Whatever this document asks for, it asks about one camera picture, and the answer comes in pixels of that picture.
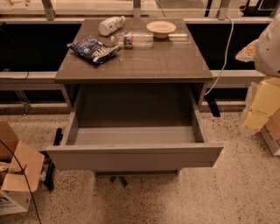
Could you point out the grey drawer cabinet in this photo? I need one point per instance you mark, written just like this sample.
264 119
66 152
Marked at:
175 60

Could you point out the white opaque plastic bottle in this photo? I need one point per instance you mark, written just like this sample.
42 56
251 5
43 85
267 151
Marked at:
111 25

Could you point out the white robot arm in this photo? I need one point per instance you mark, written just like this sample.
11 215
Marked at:
264 51

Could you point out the beige padded gripper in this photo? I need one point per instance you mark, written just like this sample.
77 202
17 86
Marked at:
269 55

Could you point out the black floor stand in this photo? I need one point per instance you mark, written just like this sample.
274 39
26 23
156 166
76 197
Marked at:
50 167

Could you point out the beige shallow bowl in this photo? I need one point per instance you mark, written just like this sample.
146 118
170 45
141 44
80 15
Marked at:
161 29

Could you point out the clear plastic water bottle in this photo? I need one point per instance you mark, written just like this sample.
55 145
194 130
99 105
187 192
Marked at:
133 39

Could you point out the blue chip bag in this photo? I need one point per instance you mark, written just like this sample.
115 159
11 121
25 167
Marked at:
91 48

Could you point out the open cardboard box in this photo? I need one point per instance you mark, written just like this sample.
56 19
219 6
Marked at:
24 165

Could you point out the grey top drawer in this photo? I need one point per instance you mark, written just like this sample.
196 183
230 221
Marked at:
134 128

